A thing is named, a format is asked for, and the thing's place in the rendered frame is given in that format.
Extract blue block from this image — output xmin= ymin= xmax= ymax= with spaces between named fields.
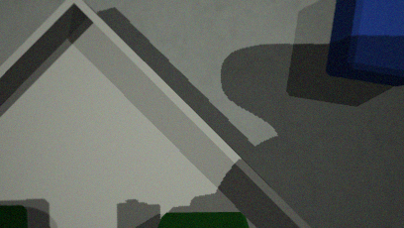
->
xmin=326 ymin=0 xmax=404 ymax=86

